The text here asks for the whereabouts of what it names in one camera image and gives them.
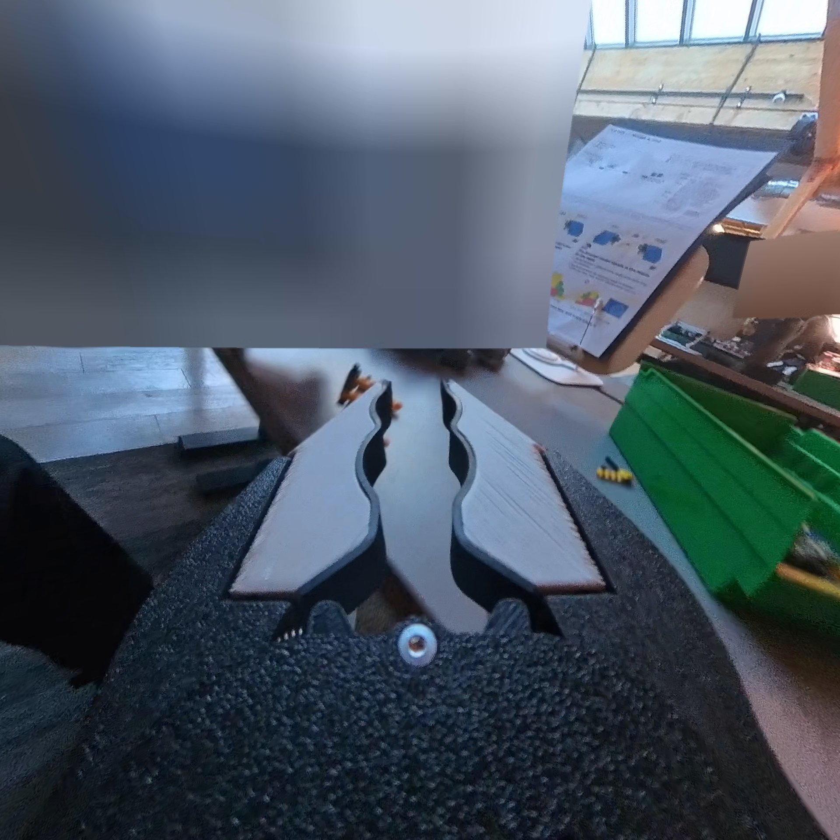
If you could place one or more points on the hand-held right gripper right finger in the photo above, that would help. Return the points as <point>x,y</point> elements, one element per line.
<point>518,518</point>

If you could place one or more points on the grey desk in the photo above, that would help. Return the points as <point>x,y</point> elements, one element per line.
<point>558,420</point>

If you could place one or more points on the yellow block frame assembly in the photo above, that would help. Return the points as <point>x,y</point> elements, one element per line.
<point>354,387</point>

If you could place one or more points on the person's dark clothed body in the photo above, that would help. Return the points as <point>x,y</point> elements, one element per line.
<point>59,558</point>

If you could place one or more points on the printed instruction sheet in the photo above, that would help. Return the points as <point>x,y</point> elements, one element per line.
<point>643,216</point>

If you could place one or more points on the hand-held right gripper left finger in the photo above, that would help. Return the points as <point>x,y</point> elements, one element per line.
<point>315,525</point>

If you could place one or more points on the small green storage bin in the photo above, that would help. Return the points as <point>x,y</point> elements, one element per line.
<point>817,384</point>

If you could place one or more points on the small black yellow block assembly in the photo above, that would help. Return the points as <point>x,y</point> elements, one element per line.
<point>613,472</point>

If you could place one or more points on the dark wooden workbench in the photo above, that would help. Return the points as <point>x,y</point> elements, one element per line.
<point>722,375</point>

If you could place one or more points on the black flat bar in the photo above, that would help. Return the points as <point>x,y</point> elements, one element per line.
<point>220,438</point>

